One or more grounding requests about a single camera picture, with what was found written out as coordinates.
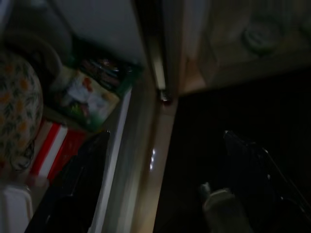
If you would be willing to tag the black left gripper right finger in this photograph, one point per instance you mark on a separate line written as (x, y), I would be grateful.
(262, 194)

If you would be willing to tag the clear plastic bottle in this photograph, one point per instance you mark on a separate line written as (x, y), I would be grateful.
(218, 211)

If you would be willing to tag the floral print round cover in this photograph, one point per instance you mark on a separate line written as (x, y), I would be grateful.
(17, 109)

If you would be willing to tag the grey fridge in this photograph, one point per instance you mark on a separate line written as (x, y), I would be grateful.
(143, 136)

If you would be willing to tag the green white food package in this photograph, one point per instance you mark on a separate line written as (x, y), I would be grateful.
(90, 97)

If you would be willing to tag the red white box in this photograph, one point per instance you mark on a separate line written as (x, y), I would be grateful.
(56, 145)

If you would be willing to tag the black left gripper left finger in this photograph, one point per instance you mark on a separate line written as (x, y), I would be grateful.
(73, 194)

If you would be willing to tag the white plastic container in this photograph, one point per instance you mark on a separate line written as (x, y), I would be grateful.
(14, 208)

